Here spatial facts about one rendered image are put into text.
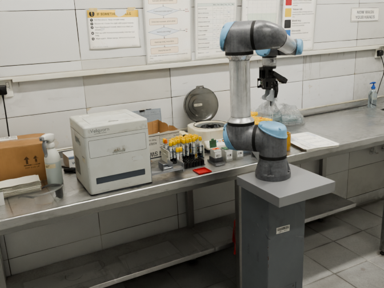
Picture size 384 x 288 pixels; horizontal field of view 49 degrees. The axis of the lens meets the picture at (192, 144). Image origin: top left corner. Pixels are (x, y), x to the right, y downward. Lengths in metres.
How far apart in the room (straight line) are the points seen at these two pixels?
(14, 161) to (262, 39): 1.22
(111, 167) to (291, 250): 0.85
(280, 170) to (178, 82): 1.05
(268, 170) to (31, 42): 1.34
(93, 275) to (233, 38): 1.47
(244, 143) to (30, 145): 0.98
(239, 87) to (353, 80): 1.87
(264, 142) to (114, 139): 0.62
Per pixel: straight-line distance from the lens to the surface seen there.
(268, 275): 1.89
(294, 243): 1.91
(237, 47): 1.70
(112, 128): 1.77
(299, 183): 1.76
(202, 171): 2.00
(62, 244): 2.61
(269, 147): 1.73
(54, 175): 1.99
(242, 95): 1.74
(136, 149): 1.83
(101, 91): 2.40
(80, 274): 2.46
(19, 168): 2.09
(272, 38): 1.69
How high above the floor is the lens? 1.55
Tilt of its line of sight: 16 degrees down
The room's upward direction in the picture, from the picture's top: 3 degrees counter-clockwise
